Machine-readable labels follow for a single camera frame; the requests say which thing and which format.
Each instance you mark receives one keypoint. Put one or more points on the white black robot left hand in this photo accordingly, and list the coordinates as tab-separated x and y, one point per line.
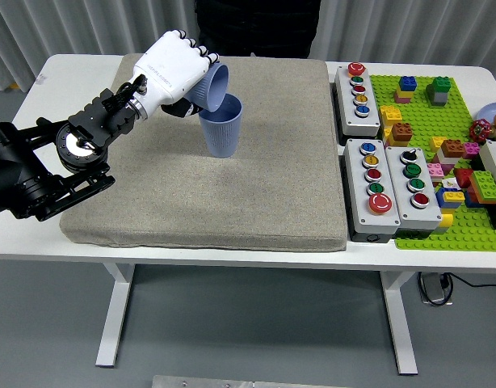
171	64

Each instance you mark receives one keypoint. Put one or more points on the blue ribbed cup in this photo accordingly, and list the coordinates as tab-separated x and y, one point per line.
215	87
221	137

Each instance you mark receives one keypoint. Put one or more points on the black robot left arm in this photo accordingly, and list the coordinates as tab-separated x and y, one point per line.
13	178

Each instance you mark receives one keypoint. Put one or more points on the person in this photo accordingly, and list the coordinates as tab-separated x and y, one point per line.
256	28

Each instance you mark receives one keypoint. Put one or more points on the grey-brown fabric mat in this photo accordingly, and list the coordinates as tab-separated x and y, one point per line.
240	182

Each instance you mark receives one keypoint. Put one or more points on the five-button box, small red stop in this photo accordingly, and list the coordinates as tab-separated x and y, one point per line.
359	117

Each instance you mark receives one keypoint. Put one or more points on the large yellow toy brick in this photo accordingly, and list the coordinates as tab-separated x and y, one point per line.
390	115

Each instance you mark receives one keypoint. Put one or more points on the grey pleated curtain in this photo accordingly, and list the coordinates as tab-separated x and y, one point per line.
393	28

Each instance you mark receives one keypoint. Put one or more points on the blue yellow pink brick stack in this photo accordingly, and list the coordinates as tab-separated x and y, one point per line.
406	87

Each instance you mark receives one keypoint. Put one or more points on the brown yellow brick stack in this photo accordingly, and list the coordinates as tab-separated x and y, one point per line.
400	133

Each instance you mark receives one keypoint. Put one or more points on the five-button box, large red stop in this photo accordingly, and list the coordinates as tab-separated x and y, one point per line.
363	210

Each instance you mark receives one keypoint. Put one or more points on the green brick baseplate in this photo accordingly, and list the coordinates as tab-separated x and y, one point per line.
421	121

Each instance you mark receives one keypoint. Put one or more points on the button box with black selector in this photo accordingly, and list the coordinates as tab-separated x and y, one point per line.
401	194

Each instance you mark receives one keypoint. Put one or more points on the white table leg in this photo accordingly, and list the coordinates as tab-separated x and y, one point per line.
110	323
399	323

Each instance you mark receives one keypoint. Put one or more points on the green grey brick stack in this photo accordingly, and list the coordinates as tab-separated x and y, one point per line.
438	91

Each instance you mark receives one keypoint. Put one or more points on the small yellow toy brick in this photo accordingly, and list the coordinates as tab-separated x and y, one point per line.
436	143

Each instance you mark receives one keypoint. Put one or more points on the pink toy brick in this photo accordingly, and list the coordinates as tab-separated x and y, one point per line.
435	169

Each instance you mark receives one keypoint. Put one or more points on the brown white brick stack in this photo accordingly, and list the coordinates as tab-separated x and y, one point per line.
452	150

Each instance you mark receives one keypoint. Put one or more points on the white printed toy brick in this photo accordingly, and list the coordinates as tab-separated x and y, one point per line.
449	184

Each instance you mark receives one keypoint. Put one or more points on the magenta toy brick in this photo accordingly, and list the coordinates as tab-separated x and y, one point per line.
471	150

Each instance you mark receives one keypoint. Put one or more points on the red toy brick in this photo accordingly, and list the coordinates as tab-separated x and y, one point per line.
463	177

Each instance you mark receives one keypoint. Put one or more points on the red toy valve wheel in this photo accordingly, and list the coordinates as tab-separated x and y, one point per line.
480	130

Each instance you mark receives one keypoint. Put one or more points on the yellow round toy brick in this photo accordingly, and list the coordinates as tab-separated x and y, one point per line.
446	221

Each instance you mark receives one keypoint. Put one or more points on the light blue plate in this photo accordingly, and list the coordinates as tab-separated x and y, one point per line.
488	111

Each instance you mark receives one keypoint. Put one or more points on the green orange brick stack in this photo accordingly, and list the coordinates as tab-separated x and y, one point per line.
484	186

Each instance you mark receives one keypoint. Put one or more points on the white button box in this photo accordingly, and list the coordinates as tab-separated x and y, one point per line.
494	161

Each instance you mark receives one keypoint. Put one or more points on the grey floor power strip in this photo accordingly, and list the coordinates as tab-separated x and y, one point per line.
431	289

